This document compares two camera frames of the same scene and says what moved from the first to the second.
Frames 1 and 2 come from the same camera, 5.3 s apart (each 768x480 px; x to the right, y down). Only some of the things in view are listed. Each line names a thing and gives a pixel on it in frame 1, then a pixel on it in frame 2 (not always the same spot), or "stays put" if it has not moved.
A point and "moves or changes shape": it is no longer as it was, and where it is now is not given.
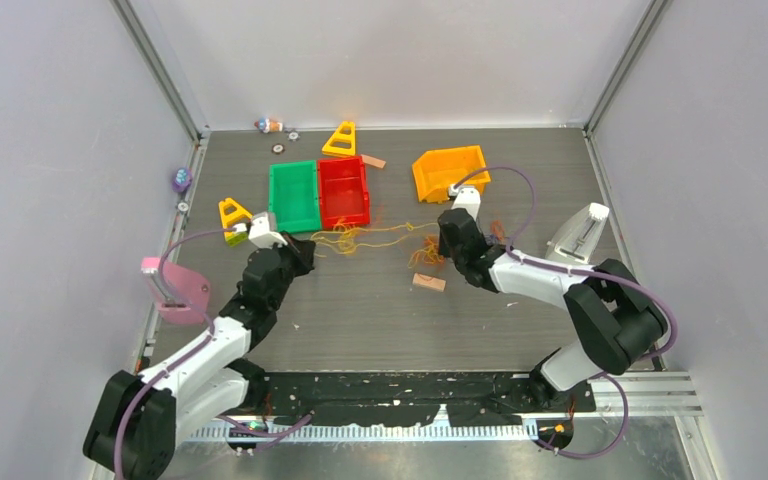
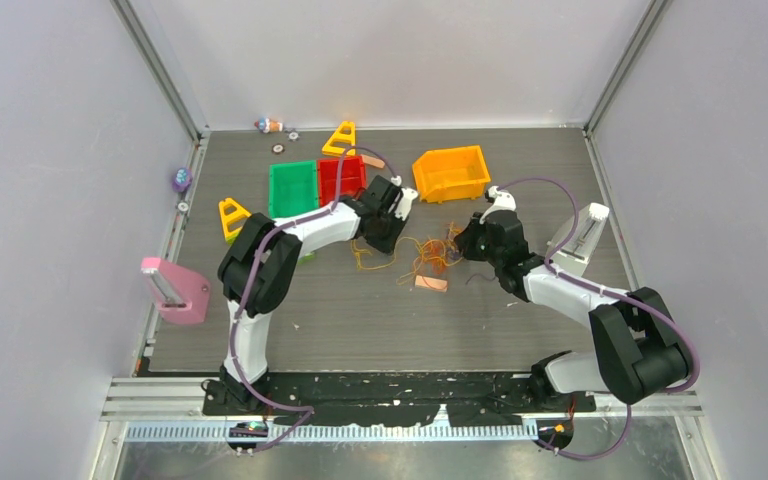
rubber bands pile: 345,241 → 405,278
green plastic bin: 293,195 stays put
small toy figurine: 267,126 stays put
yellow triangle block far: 343,142 stays put
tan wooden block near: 428,282 stays put
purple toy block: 182,180 stays put
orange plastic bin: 435,171 stays put
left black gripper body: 287,275 → 387,232
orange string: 432,244 moves or changes shape
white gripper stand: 575,238 stays put
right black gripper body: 451,252 → 493,255
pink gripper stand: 186,284 stays put
